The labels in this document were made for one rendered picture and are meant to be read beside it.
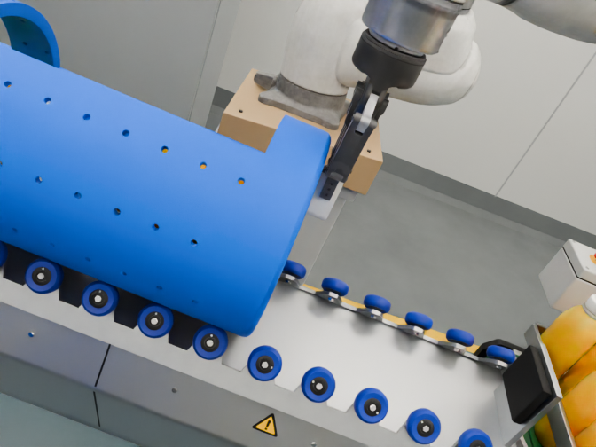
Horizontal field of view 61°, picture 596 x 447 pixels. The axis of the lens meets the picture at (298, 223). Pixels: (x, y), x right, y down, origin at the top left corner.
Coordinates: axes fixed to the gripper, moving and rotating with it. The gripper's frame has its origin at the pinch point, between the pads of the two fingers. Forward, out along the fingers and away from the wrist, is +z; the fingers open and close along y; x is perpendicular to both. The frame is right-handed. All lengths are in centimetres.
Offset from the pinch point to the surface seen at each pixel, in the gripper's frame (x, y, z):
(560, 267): -49, 28, 10
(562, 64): -121, 277, 7
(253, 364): 0.2, -13.1, 19.6
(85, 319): 22.3, -13.3, 23.3
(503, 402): -38.5, -0.5, 21.5
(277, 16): 49, 265, 45
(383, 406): -17.5, -12.4, 18.8
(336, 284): -8.4, 6.7, 18.1
